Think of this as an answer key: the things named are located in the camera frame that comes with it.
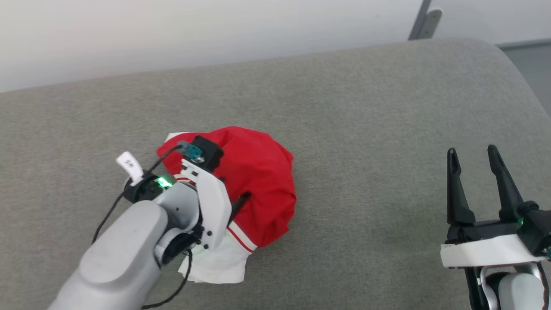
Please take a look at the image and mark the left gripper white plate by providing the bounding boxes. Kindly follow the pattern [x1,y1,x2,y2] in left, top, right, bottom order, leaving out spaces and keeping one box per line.
[180,159,251,251]

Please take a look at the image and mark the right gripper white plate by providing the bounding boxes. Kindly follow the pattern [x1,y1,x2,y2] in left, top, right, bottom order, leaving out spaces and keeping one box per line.
[440,145,545,270]

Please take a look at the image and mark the red and white garment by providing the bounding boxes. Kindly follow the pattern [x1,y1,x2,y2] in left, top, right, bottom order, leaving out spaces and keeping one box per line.
[156,126,297,285]

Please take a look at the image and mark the white paper label tag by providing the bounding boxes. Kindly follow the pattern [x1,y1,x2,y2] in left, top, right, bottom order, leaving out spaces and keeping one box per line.
[115,152,144,186]

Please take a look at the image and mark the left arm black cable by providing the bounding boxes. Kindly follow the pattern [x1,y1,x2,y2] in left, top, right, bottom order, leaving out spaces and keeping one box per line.
[93,144,193,310]

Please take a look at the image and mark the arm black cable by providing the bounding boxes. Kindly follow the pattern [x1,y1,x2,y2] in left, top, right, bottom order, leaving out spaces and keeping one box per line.
[536,262,551,310]
[93,144,193,310]

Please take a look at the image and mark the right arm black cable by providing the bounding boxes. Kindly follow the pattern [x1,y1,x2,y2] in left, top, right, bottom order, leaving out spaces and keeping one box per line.
[536,262,551,310]

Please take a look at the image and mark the grey metal pole with bracket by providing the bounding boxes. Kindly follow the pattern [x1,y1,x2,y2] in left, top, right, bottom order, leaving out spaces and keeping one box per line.
[408,0,443,41]

